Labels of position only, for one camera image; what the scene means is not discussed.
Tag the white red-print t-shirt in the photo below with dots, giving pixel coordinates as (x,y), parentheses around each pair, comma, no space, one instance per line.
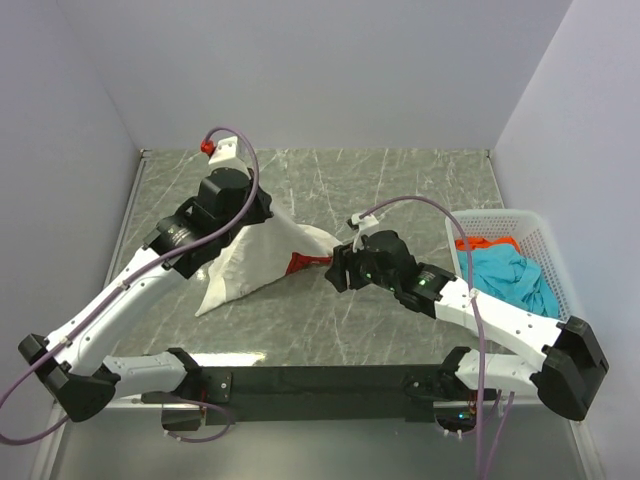
(262,254)

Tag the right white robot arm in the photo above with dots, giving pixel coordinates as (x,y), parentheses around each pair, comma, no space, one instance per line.
(560,362)

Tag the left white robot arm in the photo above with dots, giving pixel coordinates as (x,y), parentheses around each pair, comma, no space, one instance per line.
(75,363)

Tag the white plastic laundry basket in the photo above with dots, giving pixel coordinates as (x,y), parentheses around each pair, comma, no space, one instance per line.
(533,237)

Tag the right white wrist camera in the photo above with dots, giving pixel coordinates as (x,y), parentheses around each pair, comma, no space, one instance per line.
(364,227)

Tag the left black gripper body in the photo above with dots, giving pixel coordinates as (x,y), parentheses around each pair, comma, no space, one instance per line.
(259,214)

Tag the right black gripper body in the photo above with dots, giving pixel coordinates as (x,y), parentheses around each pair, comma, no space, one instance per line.
(363,272)

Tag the orange t-shirt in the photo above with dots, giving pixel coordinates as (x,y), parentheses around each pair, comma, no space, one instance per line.
(474,243)

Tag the blue t-shirt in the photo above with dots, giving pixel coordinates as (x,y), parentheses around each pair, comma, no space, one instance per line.
(505,274)

